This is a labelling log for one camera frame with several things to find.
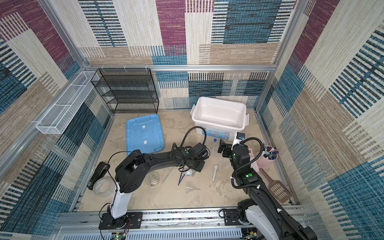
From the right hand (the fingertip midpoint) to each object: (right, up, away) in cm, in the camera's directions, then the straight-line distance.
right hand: (228, 142), depth 81 cm
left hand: (-14, -14, +9) cm, 22 cm away
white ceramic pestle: (-6, -16, +8) cm, 19 cm away
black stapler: (-72, -18, +6) cm, 75 cm away
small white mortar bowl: (-22, -18, +5) cm, 29 cm away
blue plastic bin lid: (-53, +3, +25) cm, 59 cm away
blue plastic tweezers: (-26, -20, +6) cm, 33 cm away
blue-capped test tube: (-7, +1, +4) cm, 8 cm away
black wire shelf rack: (-66, +34, +28) cm, 79 cm away
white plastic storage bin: (+2, +14, +33) cm, 36 cm away
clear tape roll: (-67, -25, +2) cm, 72 cm away
